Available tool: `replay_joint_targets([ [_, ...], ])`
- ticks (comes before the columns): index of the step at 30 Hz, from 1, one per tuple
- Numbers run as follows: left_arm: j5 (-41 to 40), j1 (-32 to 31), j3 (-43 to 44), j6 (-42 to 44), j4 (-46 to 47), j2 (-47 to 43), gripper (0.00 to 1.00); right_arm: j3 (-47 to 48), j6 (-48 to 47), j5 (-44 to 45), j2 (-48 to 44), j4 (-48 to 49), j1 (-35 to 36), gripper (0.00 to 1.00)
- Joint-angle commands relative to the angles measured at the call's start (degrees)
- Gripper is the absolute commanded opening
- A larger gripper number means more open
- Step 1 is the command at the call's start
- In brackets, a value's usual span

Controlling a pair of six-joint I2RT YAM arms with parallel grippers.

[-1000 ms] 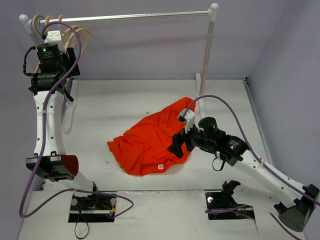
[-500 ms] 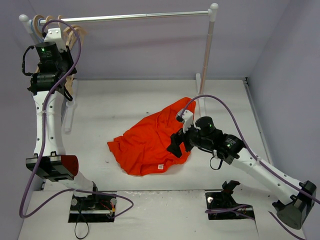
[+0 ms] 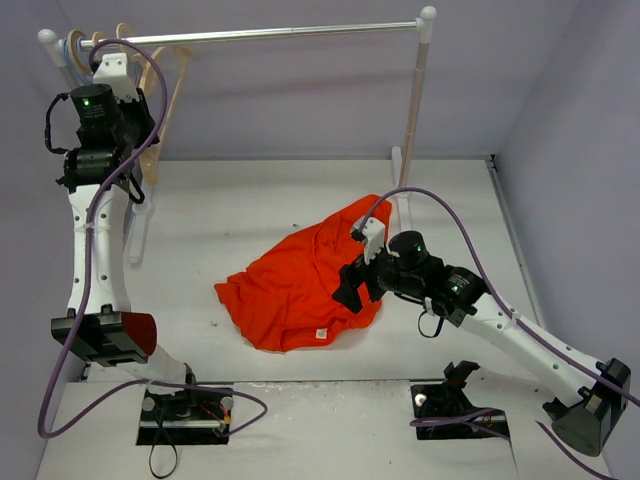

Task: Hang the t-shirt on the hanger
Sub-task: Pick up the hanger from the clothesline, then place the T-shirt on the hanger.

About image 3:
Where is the orange t shirt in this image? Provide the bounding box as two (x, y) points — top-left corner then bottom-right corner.
(214, 194), (382, 352)

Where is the right black loop cable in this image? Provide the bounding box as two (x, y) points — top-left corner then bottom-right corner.
(418, 309), (444, 339)

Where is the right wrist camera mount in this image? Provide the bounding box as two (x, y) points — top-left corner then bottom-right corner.
(350, 217), (386, 265)

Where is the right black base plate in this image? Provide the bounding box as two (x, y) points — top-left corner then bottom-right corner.
(410, 383), (510, 441)

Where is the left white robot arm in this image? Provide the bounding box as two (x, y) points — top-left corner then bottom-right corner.
(51, 84), (200, 420)

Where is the left black loop cable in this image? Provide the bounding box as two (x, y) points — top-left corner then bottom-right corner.
(43, 92), (76, 154)

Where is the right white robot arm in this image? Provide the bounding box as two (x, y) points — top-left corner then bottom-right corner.
(332, 220), (631, 457)

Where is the blue wire hanger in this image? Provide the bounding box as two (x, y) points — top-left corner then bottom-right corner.
(61, 39), (91, 86)

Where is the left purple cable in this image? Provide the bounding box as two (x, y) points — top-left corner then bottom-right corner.
(37, 38), (269, 440)

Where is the black loop cable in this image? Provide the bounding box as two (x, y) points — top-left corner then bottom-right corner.
(418, 309), (444, 339)
(43, 92), (76, 154)

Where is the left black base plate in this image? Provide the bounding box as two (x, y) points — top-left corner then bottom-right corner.
(136, 389), (234, 446)

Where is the wooden hanger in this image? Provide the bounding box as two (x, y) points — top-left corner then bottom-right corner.
(129, 46), (193, 186)
(64, 29), (92, 77)
(88, 32), (108, 73)

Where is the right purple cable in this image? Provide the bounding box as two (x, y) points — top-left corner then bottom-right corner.
(362, 187), (640, 480)

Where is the purple cable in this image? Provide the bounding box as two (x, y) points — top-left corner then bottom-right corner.
(37, 38), (269, 440)
(362, 187), (640, 480)

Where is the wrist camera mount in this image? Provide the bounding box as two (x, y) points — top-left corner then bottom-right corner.
(350, 217), (386, 265)
(92, 53), (140, 103)

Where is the silver white clothes rack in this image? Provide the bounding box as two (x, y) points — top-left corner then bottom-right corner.
(37, 4), (438, 265)

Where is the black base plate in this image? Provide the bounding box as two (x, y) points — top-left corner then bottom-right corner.
(136, 389), (234, 446)
(410, 383), (510, 441)

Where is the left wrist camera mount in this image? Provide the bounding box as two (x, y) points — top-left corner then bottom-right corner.
(92, 53), (140, 103)

